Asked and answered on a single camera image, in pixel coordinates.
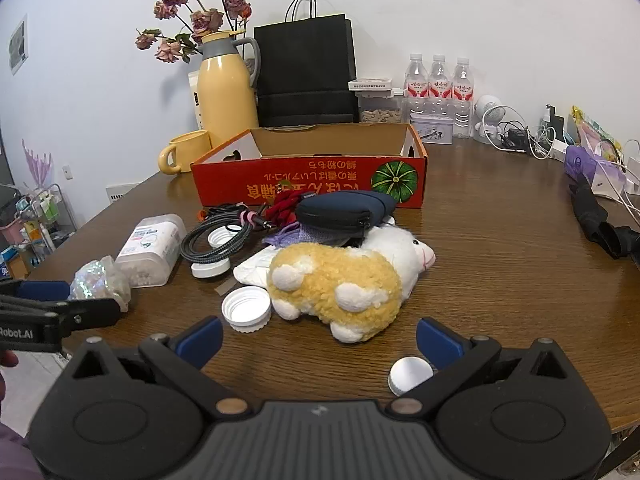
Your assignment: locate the white robot-shaped desk fan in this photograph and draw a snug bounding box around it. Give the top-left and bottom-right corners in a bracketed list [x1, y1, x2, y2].
[472, 95, 508, 147]

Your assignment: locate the clear seed container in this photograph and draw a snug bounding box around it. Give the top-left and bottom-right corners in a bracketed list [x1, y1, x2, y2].
[357, 89, 405, 125]

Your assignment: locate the grey braided cable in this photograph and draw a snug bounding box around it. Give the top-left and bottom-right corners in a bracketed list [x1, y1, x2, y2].
[180, 212, 261, 265]

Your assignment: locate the white charging box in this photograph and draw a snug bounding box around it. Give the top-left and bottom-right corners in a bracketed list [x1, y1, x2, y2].
[595, 155, 640, 201]

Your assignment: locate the black paper bag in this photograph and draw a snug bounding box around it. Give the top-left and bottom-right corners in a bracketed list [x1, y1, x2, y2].
[253, 0, 360, 128]

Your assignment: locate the purple wall decoration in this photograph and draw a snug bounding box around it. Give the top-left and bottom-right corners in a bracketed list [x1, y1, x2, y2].
[20, 137, 53, 191]

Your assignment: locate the black power adapter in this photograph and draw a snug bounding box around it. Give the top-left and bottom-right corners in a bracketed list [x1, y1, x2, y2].
[501, 127, 531, 152]

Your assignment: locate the iridescent glitter bag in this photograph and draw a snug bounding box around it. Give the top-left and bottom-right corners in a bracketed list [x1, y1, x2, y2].
[69, 255, 132, 313]

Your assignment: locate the black stand device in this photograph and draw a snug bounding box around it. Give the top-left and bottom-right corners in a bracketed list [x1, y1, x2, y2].
[545, 104, 566, 136]

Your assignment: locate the flat white box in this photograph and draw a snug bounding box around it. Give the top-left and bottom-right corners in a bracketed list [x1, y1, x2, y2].
[348, 77, 394, 93]

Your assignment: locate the purple knitted cloth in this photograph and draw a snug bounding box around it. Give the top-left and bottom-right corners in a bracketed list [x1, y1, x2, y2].
[262, 224, 361, 250]

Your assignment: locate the purple bag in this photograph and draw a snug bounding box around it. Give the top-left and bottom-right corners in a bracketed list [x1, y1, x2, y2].
[564, 144, 626, 191]

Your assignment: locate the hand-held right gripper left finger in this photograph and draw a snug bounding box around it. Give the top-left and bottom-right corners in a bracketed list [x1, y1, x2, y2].
[59, 316, 251, 418]

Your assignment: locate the yellow mug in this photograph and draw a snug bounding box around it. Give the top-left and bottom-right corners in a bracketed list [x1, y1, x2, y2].
[158, 130, 211, 175]

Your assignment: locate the white wall vent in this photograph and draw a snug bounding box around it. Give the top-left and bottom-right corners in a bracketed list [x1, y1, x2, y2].
[106, 183, 138, 205]

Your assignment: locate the colourful snack packet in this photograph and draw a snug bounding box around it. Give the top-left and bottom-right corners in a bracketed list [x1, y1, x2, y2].
[571, 106, 623, 161]

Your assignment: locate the yellow plush sheep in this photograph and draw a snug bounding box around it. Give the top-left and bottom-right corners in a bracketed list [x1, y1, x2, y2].
[266, 242, 404, 344]

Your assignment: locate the white cable tangle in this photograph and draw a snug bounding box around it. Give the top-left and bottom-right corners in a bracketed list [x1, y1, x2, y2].
[487, 105, 571, 161]

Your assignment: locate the wall picture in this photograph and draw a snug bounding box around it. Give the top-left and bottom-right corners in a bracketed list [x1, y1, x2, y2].
[7, 14, 28, 77]

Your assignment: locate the large white lid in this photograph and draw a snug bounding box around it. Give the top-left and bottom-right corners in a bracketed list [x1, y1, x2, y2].
[221, 286, 273, 333]

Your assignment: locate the dried rose bouquet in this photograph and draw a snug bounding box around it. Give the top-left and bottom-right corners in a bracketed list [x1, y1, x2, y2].
[135, 0, 253, 65]

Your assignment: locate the red cardboard box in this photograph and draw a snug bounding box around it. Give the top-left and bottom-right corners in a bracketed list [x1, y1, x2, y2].
[191, 122, 429, 209]

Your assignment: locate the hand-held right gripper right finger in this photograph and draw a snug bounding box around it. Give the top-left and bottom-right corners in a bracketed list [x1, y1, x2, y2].
[387, 317, 583, 418]

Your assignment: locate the yellow thermos jug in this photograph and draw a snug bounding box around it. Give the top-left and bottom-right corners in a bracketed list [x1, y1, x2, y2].
[196, 31, 262, 150]

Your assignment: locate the storage cart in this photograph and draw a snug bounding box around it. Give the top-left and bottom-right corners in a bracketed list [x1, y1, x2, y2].
[0, 182, 78, 281]

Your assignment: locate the navy zip pouch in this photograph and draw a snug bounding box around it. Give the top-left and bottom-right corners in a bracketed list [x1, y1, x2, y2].
[295, 191, 399, 236]

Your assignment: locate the white tissue packet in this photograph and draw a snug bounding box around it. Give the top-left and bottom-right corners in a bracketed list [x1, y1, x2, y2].
[232, 249, 281, 286]

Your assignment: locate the pale tin box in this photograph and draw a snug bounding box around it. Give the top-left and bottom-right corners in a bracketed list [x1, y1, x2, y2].
[409, 112, 455, 145]

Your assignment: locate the black cable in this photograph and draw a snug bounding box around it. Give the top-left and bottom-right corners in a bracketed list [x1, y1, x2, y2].
[197, 202, 251, 223]

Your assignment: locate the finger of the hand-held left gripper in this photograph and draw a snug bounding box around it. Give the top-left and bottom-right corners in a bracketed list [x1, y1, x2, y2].
[0, 280, 71, 302]
[0, 295, 122, 333]

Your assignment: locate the black folded umbrella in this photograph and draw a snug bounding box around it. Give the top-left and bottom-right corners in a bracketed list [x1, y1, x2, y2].
[569, 175, 640, 261]

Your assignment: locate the red artificial rose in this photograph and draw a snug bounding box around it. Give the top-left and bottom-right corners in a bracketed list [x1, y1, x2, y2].
[260, 187, 301, 228]

